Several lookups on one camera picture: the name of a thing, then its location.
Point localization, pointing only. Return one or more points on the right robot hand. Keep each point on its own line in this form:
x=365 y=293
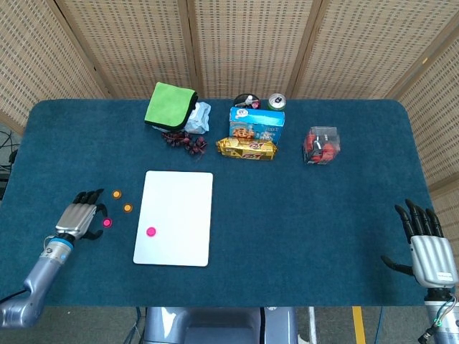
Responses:
x=432 y=258

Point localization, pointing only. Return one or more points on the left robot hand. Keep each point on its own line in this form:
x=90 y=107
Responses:
x=77 y=218

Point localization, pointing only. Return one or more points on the pink disc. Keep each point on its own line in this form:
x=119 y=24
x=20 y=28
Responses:
x=151 y=231
x=107 y=222

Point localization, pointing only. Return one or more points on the orange disc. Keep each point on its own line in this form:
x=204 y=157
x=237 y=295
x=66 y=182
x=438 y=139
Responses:
x=116 y=194
x=128 y=208

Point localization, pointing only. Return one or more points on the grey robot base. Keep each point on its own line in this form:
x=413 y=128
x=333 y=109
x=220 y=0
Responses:
x=215 y=326

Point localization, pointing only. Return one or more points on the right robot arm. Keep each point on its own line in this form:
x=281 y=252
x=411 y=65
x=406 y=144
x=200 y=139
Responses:
x=446 y=322

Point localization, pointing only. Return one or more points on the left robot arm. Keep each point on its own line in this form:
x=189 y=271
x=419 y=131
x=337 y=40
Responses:
x=39 y=276

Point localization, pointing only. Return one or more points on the white magnetic board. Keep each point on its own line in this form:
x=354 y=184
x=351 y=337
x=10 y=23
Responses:
x=179 y=215

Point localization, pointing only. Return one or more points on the dark red grape bunch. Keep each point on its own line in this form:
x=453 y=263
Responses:
x=186 y=143

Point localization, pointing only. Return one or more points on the white table leg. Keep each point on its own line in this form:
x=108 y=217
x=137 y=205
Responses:
x=312 y=324

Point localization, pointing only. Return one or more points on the green folded cloth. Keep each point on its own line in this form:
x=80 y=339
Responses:
x=168 y=104

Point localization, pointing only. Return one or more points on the blue felt table cover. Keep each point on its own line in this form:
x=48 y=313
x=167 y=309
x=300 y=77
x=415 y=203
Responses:
x=287 y=215

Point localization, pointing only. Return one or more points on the light blue wipes pack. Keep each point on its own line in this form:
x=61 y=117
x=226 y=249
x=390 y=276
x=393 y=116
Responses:
x=199 y=120

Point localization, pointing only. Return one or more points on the clear box of red clips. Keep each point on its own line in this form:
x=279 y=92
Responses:
x=321 y=145

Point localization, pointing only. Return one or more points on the gold cracker packet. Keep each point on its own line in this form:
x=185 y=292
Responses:
x=247 y=148

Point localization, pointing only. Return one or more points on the blue cookie box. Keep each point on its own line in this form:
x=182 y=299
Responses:
x=258 y=120

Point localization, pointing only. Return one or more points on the small white bottle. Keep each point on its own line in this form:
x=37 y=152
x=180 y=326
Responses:
x=246 y=99

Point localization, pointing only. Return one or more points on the black round dish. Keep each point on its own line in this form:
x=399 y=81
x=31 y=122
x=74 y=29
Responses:
x=257 y=97

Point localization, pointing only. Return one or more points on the green soda can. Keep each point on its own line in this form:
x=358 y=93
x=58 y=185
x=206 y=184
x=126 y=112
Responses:
x=277 y=101

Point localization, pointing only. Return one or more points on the woven folding screen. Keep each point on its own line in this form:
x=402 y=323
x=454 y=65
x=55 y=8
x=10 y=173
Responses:
x=251 y=36

